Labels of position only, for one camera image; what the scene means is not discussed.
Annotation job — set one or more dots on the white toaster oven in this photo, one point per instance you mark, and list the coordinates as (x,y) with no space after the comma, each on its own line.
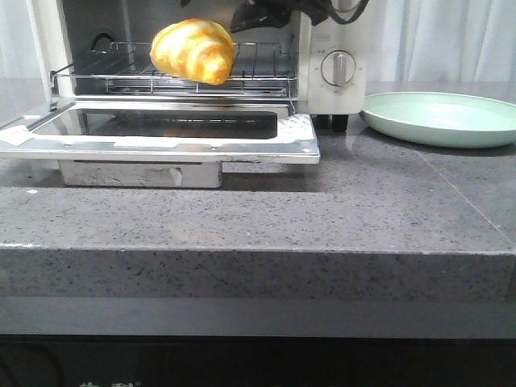
(305,43)

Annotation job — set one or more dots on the glass oven door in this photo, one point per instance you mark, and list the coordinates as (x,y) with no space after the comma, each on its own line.
(158,143)

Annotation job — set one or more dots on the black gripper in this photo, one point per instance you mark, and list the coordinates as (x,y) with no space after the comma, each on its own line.
(255,14)

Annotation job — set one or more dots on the pale green plate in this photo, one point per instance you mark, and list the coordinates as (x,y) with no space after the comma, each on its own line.
(441,119)

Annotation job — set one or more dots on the grey oven timer knob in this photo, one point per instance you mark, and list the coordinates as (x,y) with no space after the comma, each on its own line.
(338,68)

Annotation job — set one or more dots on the golden croissant bread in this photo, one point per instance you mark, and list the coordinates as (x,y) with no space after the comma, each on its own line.
(194,49)

